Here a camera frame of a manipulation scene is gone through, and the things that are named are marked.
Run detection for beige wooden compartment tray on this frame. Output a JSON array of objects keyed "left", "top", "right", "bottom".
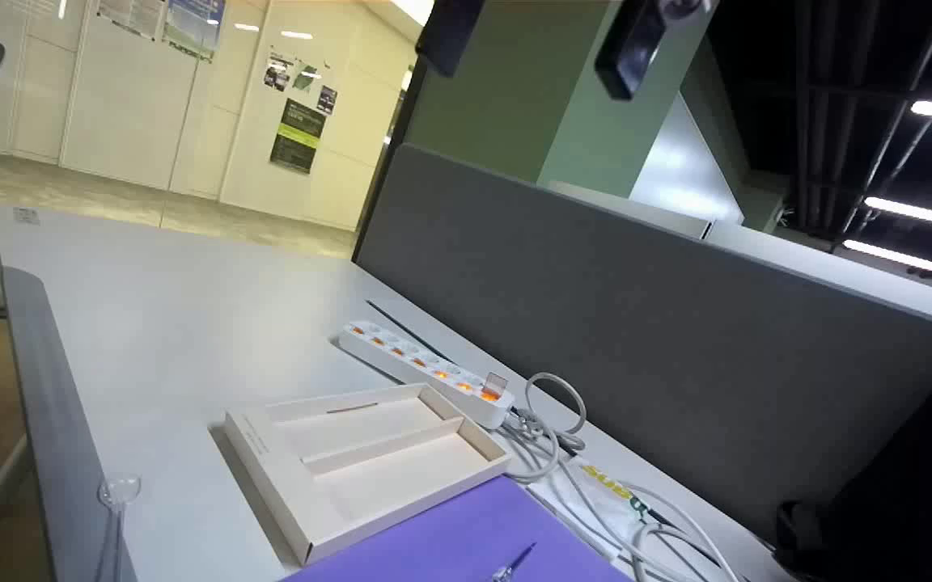
[{"left": 210, "top": 382, "right": 513, "bottom": 566}]

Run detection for purple mat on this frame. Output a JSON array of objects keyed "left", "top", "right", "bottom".
[{"left": 283, "top": 474, "right": 633, "bottom": 582}]

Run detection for green pillar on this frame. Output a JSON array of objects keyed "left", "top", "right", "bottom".
[{"left": 402, "top": 0, "right": 750, "bottom": 228}]

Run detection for grey desk partition panel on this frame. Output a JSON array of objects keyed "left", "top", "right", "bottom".
[{"left": 352, "top": 144, "right": 932, "bottom": 543}]

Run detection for white power strip orange switches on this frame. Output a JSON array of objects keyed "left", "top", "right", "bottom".
[{"left": 331, "top": 318, "right": 518, "bottom": 425}]

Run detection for white table leg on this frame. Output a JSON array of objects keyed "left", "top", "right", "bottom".
[{"left": 0, "top": 431, "right": 32, "bottom": 532}]

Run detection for small wall notices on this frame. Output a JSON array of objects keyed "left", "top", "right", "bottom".
[{"left": 260, "top": 51, "right": 344, "bottom": 118}]

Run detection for green and black wall poster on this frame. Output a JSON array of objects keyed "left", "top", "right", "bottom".
[{"left": 266, "top": 93, "right": 331, "bottom": 179}]

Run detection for large wall poster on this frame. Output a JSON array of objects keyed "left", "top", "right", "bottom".
[{"left": 160, "top": 0, "right": 229, "bottom": 64}]

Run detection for white power cable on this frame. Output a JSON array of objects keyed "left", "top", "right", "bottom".
[{"left": 496, "top": 369, "right": 745, "bottom": 582}]

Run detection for yellow cable label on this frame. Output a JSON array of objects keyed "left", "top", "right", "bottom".
[{"left": 579, "top": 464, "right": 654, "bottom": 523}]

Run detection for small blue-handled screwdriver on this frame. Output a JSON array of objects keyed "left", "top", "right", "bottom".
[{"left": 493, "top": 540, "right": 539, "bottom": 582}]

